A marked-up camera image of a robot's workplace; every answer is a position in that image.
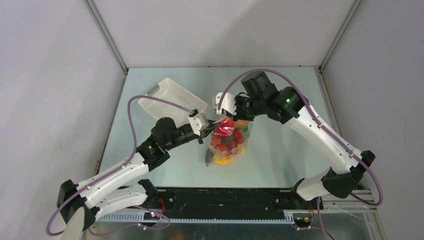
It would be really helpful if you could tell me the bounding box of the green toy lettuce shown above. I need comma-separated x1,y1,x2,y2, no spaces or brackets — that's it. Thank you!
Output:
242,126,251,140

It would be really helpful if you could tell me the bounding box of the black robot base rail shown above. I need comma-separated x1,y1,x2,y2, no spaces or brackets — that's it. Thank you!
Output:
136,179,323,220

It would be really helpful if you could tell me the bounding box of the grey toy fish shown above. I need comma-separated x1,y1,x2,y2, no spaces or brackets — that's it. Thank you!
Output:
204,148,215,167

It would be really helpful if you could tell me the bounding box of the clear zip top bag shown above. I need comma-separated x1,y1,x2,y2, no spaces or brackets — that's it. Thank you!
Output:
208,117,253,157

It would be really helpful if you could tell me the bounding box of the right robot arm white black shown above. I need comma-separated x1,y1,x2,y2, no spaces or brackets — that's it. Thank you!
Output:
216,68,376,209

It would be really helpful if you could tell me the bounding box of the red toy apple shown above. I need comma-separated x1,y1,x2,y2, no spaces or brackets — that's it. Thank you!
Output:
214,117,235,137

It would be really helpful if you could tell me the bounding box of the yellow toy mango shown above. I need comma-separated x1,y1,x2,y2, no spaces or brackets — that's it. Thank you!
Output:
213,148,247,165

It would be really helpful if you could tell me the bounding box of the grey aluminium frame rail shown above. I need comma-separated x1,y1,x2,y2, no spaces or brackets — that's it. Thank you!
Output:
321,190,376,213

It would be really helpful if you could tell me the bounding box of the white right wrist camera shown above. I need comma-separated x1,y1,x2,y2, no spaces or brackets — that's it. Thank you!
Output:
212,92,237,116

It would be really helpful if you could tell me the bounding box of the white perforated plastic basket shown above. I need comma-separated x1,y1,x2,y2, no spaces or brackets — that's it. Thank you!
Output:
138,78,208,127

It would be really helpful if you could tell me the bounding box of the brown toy potato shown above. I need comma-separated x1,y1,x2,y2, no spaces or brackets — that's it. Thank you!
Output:
234,119,250,131

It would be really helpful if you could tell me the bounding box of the grey slotted cable duct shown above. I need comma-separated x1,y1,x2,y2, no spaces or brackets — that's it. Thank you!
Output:
97,211,295,224

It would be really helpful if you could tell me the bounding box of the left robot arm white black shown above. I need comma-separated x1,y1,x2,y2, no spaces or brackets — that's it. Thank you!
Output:
57,114,214,230

